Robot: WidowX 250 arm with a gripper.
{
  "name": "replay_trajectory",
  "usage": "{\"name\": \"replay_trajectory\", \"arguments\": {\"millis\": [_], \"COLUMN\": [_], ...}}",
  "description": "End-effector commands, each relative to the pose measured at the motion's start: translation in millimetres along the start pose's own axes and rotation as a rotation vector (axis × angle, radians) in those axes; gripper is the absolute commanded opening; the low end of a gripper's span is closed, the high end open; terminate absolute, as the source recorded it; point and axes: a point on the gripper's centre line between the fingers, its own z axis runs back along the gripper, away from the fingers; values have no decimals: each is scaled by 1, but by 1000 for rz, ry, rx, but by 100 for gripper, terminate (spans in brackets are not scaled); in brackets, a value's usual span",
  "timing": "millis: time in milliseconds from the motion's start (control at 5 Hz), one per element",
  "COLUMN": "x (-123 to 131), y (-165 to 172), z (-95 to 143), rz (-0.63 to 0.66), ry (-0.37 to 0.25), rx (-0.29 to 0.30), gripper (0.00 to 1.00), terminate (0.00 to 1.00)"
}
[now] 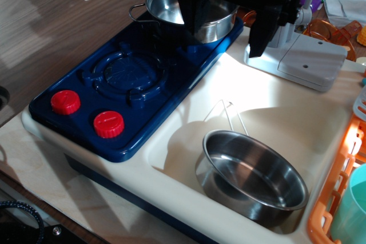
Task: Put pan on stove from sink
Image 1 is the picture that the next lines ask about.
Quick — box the cream toy sink unit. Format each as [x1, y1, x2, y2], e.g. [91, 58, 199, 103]
[22, 34, 365, 243]

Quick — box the blue toy stove top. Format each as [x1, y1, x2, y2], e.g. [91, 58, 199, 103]
[29, 18, 243, 162]

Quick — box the right red stove knob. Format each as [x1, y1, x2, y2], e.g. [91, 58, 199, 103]
[93, 110, 125, 138]

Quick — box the red stove knob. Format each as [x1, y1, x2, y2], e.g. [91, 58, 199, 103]
[93, 110, 125, 138]
[50, 90, 81, 115]

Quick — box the left red stove knob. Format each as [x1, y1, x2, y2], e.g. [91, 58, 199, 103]
[50, 90, 81, 115]

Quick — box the purple toy piece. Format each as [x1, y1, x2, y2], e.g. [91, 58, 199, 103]
[300, 0, 323, 13]

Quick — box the grey toy faucet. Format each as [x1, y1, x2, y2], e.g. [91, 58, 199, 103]
[244, 0, 347, 92]

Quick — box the orange transparent plastic lid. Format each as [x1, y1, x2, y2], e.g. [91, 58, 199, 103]
[303, 19, 363, 62]

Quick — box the clear plastic bag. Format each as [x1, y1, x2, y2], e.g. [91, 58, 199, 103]
[324, 0, 365, 27]

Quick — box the yellow toy corn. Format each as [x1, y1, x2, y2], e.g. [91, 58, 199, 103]
[356, 26, 366, 46]

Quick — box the grey white plastic basket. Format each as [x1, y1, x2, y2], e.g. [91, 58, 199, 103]
[352, 86, 366, 122]

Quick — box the orange dish rack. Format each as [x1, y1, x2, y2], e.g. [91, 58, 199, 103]
[307, 115, 365, 243]

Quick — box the teal plastic cup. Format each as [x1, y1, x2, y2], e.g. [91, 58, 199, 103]
[331, 164, 365, 243]

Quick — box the steel pot with handle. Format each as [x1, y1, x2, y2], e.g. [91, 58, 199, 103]
[129, 0, 238, 45]

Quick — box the steel pan with wire handle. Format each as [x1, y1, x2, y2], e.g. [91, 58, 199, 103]
[194, 99, 309, 228]

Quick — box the black braided cable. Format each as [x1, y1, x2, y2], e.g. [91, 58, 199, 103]
[0, 200, 45, 244]

